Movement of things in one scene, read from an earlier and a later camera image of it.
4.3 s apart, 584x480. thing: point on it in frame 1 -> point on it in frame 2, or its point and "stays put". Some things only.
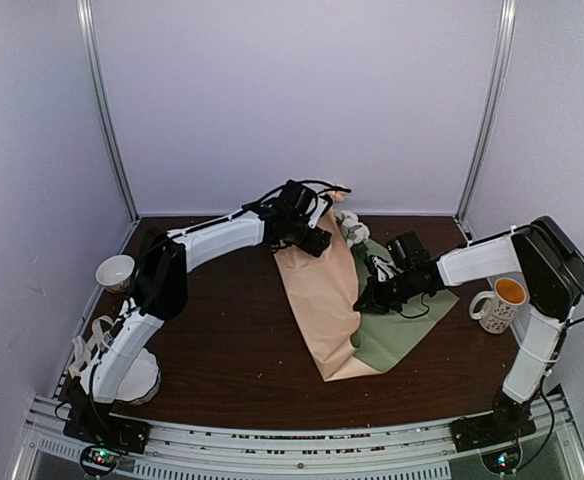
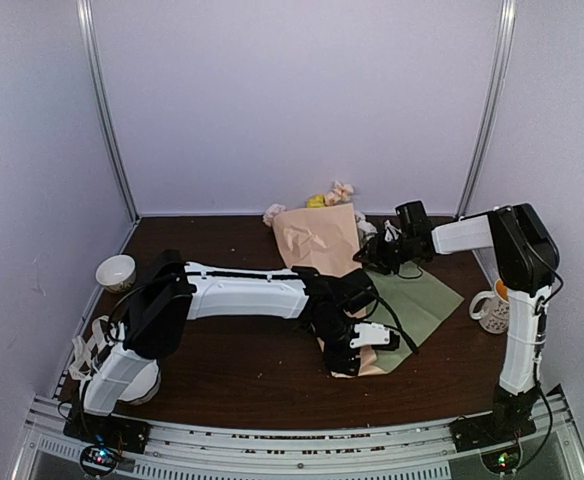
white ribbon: x=81 y=350 stays put
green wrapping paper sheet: x=381 y=340 stays put
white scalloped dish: x=142 y=381 stays put
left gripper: x=317 y=246 -> x=342 y=363
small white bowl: x=114 y=272 stays put
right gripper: x=373 y=298 -> x=376 y=254
